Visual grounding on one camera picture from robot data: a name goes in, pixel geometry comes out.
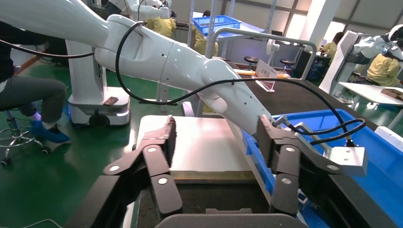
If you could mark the black round stool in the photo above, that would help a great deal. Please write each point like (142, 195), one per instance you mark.
(286, 62)
(251, 58)

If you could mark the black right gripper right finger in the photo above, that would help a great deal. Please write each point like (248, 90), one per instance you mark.
(267, 141)

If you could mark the short wooden edge strip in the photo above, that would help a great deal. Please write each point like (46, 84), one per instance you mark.
(245, 72)

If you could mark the seated person in dark trousers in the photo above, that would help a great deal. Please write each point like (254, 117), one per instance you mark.
(28, 91)

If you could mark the acrylic sign with red card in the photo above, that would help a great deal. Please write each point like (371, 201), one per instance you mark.
(266, 72)

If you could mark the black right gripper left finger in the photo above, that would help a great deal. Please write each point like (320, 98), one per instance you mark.
(168, 141)

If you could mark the metal swivel stool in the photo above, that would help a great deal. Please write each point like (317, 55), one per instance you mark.
(14, 126)

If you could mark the person in yellow shirt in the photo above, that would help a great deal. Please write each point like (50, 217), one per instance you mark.
(332, 47)
(384, 70)
(201, 44)
(162, 26)

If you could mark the white robot base with column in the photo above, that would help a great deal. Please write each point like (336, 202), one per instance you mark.
(85, 78)

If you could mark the grey tube handrail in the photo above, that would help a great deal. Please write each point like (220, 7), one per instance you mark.
(267, 35)

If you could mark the white robot with tall column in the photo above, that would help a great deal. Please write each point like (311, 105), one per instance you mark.
(343, 63)

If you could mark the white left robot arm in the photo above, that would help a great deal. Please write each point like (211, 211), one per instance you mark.
(157, 59)

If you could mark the white work table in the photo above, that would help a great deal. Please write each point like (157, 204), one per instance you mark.
(365, 89)

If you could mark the open cardboard box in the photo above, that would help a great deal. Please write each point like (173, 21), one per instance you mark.
(392, 93)

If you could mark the large blue plastic bin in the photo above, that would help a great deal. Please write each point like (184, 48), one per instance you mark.
(384, 163)

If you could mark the white side table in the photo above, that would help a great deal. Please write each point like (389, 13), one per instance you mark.
(204, 141)

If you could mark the dark smartphone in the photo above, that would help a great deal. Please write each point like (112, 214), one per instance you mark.
(110, 101)

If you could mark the small blue plastic bin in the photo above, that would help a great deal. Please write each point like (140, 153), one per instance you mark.
(217, 22)

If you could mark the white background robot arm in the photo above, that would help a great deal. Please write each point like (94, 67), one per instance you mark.
(148, 12)

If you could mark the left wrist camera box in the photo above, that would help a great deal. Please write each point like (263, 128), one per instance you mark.
(348, 160)

